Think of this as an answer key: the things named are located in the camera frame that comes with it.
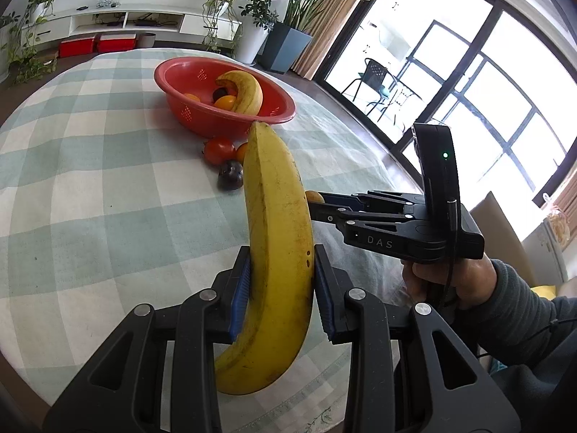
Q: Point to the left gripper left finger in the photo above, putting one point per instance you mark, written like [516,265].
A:
[233,292]

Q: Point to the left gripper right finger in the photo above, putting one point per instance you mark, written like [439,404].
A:
[331,285]

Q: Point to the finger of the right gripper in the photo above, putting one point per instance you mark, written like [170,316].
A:
[381,216]
[351,198]

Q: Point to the brown kiwi fruit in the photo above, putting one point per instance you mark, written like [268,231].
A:
[314,197]

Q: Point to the yellow banana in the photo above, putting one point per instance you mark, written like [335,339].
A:
[281,269]
[249,96]

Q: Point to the dark purple plum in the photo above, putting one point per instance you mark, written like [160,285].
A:
[219,93]

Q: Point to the grey sleeved right forearm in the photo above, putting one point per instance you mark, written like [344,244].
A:
[518,327]

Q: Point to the person's right hand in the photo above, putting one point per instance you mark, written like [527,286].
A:
[473,280]

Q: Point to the small hidden orange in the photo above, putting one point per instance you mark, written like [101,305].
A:
[241,152]

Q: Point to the red tomato behind bananas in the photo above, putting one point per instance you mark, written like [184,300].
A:
[217,151]

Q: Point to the black balcony chair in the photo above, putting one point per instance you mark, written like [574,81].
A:
[392,91]

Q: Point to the large leaf plant blue pot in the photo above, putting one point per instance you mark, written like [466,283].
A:
[288,38]

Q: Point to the beige curtain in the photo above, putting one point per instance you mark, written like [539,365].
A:
[324,30]

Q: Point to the red plastic colander bowl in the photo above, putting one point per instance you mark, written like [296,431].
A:
[197,75]

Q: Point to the bushy plant white pot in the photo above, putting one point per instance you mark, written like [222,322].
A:
[258,19]

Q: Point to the trailing pothos plant right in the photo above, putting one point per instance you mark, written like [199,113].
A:
[221,24]

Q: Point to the trailing pothos plant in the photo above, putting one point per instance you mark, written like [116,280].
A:
[20,38]
[221,24]

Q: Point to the small grey pot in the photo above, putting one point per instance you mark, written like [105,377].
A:
[146,40]

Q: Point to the right red storage box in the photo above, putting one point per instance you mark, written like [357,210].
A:
[109,43]

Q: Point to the red storage box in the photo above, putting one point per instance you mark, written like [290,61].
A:
[109,43]
[77,47]

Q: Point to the left red storage box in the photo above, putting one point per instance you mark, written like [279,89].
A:
[77,47]

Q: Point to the trailing pothos plant left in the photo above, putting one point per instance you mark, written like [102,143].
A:
[20,38]

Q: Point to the white tv console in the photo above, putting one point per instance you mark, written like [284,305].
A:
[170,24]

